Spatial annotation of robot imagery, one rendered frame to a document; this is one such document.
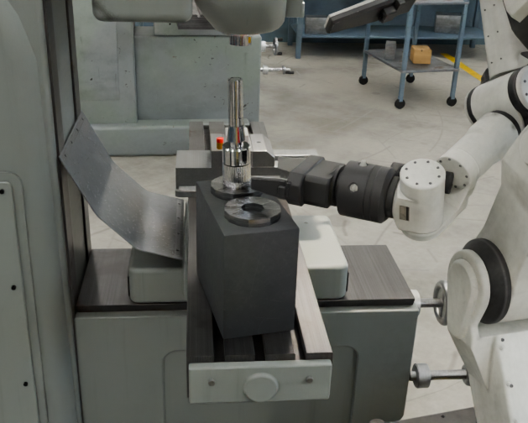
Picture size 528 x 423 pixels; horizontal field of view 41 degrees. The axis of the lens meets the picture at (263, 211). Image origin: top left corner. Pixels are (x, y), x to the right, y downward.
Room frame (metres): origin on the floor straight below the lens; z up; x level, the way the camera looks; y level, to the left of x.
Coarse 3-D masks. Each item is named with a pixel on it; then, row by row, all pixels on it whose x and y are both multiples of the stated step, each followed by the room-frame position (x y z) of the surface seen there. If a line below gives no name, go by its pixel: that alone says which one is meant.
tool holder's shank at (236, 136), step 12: (228, 84) 1.10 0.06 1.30; (240, 84) 1.09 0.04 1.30; (228, 96) 1.10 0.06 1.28; (240, 96) 1.10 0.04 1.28; (228, 108) 1.10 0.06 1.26; (240, 108) 1.10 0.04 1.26; (228, 120) 1.10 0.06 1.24; (240, 120) 1.10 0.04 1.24; (228, 132) 1.10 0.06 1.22; (240, 132) 1.10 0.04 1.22; (240, 144) 1.10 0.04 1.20
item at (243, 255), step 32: (224, 192) 1.07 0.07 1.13; (256, 192) 1.08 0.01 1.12; (224, 224) 0.98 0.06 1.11; (256, 224) 0.97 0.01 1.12; (288, 224) 0.99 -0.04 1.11; (224, 256) 0.94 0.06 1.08; (256, 256) 0.96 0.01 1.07; (288, 256) 0.97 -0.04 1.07; (224, 288) 0.94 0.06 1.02; (256, 288) 0.96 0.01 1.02; (288, 288) 0.97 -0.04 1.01; (224, 320) 0.94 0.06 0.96; (256, 320) 0.96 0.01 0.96; (288, 320) 0.97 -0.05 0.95
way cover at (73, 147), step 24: (72, 144) 1.43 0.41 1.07; (72, 168) 1.35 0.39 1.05; (96, 168) 1.49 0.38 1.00; (120, 168) 1.64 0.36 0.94; (96, 192) 1.40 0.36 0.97; (120, 192) 1.52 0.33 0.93; (144, 192) 1.63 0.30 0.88; (120, 216) 1.41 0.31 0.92; (144, 216) 1.50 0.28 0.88; (168, 216) 1.54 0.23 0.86; (144, 240) 1.38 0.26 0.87; (168, 240) 1.42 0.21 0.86
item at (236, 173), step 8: (224, 160) 1.10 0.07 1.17; (232, 160) 1.09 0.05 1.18; (240, 160) 1.09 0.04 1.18; (248, 160) 1.10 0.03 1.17; (224, 168) 1.10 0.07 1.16; (232, 168) 1.09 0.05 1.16; (240, 168) 1.09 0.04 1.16; (248, 168) 1.10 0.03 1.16; (224, 176) 1.10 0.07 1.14; (232, 176) 1.09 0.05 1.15; (240, 176) 1.09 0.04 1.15; (248, 176) 1.10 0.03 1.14; (224, 184) 1.10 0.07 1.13; (232, 184) 1.09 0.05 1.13; (240, 184) 1.09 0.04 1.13; (248, 184) 1.10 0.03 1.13
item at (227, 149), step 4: (224, 144) 1.11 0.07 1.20; (228, 144) 1.11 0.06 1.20; (244, 144) 1.11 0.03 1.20; (248, 144) 1.11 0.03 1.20; (224, 148) 1.10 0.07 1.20; (228, 148) 1.10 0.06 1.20; (232, 148) 1.10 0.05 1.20; (236, 148) 1.10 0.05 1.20; (240, 148) 1.10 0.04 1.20; (244, 148) 1.10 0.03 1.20; (248, 148) 1.10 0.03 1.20; (224, 152) 1.10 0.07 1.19; (228, 152) 1.09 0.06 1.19; (232, 152) 1.09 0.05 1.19; (236, 152) 1.09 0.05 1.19; (240, 152) 1.09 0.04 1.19; (244, 152) 1.09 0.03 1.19; (248, 152) 1.10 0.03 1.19
